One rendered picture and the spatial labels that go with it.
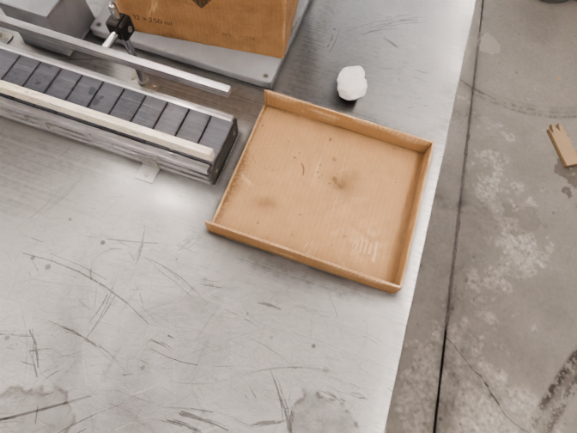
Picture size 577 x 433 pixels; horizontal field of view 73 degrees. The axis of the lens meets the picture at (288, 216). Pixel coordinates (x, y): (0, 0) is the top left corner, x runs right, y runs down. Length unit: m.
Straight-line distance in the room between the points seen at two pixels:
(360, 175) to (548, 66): 1.79
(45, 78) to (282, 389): 0.62
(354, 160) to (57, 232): 0.49
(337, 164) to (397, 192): 0.11
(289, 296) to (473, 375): 1.08
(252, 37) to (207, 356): 0.53
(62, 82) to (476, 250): 1.44
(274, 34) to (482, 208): 1.25
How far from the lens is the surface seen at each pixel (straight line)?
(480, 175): 1.83
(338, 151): 0.69
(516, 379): 1.65
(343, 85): 0.74
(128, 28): 0.70
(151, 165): 0.68
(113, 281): 0.64
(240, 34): 0.76
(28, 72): 0.81
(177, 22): 0.79
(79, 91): 0.75
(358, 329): 0.60
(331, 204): 0.64
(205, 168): 0.62
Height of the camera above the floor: 1.41
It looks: 68 degrees down
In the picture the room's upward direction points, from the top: 8 degrees clockwise
